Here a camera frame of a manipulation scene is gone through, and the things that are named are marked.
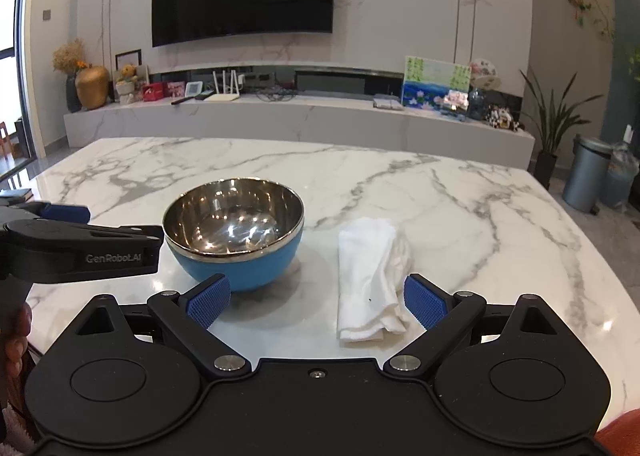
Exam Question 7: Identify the white paper towel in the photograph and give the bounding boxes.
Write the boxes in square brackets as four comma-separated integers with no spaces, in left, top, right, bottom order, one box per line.
[336,218,412,343]

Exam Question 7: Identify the blue steel bowl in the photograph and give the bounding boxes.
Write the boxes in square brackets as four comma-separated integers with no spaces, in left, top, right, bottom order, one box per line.
[163,178,305,293]

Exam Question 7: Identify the person's left hand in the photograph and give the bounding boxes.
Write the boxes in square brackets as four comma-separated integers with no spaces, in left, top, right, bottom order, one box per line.
[1,305,32,443]

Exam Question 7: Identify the gold round vase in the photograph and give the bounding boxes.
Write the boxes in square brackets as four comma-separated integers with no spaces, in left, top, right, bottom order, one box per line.
[75,65,110,111]

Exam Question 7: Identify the teddy bear decoration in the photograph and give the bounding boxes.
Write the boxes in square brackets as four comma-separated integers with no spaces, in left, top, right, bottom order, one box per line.
[115,64,138,104]

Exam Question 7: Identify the red box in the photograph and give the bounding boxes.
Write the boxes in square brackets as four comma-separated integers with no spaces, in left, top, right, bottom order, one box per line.
[142,82,166,102]

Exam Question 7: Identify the white digital clock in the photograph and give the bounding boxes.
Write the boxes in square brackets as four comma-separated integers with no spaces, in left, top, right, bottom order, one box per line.
[183,82,204,98]

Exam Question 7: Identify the dried flowers dark vase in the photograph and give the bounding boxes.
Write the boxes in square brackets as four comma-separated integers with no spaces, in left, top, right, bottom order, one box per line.
[52,38,88,113]

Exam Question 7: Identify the white wifi router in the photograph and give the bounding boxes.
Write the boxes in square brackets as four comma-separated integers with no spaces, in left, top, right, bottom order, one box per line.
[204,70,241,102]

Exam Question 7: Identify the grey metal trash bin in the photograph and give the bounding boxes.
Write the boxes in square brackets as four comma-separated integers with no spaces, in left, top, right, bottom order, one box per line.
[562,135,613,213]

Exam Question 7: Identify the cow figurines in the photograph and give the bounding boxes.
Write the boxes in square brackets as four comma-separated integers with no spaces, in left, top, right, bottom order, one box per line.
[486,106,520,132]

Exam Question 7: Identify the lotus flower painting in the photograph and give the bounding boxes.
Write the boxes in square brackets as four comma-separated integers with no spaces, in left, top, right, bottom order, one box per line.
[400,56,472,110]

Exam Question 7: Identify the green potted plant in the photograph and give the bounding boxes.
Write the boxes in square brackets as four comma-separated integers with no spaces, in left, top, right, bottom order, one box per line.
[520,71,603,190]

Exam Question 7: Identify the black picture frame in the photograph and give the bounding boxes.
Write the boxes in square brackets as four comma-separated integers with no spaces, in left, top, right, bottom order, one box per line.
[115,49,142,70]

